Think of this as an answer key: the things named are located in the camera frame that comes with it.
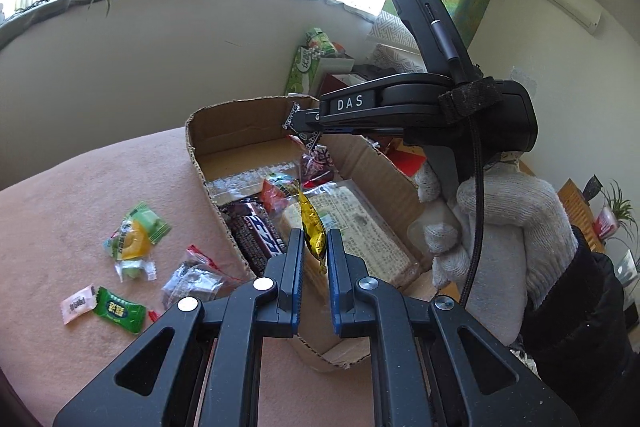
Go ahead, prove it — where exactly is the small potted plant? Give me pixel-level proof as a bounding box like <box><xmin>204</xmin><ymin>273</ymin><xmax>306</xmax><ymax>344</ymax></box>
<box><xmin>592</xmin><ymin>179</ymin><xmax>638</xmax><ymax>248</ymax></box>

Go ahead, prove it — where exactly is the pink candy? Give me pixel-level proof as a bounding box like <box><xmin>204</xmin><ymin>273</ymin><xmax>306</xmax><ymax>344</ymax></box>
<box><xmin>60</xmin><ymin>284</ymin><xmax>99</xmax><ymax>326</ymax></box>

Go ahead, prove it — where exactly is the pale green candy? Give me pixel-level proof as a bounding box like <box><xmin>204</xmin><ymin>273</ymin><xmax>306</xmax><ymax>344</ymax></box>
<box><xmin>114</xmin><ymin>257</ymin><xmax>159</xmax><ymax>284</ymax></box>

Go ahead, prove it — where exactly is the cardboard box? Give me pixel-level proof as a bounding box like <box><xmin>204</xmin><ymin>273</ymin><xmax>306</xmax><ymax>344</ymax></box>
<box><xmin>185</xmin><ymin>94</ymin><xmax>437</xmax><ymax>373</ymax></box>

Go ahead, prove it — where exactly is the green box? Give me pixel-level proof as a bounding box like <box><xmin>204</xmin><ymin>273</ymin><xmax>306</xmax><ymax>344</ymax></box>
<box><xmin>284</xmin><ymin>46</ymin><xmax>326</xmax><ymax>96</ymax></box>

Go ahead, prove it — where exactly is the dark red snack packet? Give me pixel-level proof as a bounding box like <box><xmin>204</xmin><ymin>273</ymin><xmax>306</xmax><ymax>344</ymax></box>
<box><xmin>281</xmin><ymin>103</ymin><xmax>337</xmax><ymax>188</ymax></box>

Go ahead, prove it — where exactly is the gold candy wrapper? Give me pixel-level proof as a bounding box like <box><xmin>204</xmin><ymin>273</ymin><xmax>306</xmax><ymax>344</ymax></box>
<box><xmin>297</xmin><ymin>187</ymin><xmax>329</xmax><ymax>261</ymax></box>

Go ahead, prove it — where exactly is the green yellow candy packet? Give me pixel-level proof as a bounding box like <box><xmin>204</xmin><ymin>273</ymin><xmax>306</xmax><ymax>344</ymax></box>
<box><xmin>102</xmin><ymin>202</ymin><xmax>173</xmax><ymax>263</ymax></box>

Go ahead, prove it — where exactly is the large cracker packet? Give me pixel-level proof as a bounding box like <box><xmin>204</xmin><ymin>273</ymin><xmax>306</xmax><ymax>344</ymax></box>
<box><xmin>277</xmin><ymin>179</ymin><xmax>422</xmax><ymax>304</ymax></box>

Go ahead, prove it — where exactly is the dark red box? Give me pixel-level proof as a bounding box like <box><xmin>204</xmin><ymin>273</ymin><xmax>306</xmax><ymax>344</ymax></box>
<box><xmin>316</xmin><ymin>64</ymin><xmax>386</xmax><ymax>100</ymax></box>

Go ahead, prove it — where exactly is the clear packet with red trim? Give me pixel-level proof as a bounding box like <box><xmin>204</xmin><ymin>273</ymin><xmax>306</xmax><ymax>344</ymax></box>
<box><xmin>160</xmin><ymin>244</ymin><xmax>242</xmax><ymax>314</ymax></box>

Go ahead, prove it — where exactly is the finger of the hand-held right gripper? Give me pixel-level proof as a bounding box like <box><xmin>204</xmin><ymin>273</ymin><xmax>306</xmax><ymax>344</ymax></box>
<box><xmin>286</xmin><ymin>106</ymin><xmax>323</xmax><ymax>138</ymax></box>

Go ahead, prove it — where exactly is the person's right hand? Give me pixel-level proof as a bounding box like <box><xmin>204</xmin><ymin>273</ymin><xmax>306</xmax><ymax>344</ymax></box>
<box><xmin>407</xmin><ymin>154</ymin><xmax>576</xmax><ymax>343</ymax></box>

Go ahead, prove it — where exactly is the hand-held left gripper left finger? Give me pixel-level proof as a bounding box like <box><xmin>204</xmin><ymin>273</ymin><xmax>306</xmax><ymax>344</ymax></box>
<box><xmin>52</xmin><ymin>229</ymin><xmax>306</xmax><ymax>427</ymax></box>

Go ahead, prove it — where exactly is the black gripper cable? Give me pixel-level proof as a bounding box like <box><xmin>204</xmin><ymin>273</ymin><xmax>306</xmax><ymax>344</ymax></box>
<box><xmin>430</xmin><ymin>19</ymin><xmax>493</xmax><ymax>308</ymax></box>

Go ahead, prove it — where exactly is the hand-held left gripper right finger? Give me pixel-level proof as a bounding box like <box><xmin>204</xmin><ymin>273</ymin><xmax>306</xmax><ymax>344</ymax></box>
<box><xmin>327</xmin><ymin>229</ymin><xmax>583</xmax><ymax>427</ymax></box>

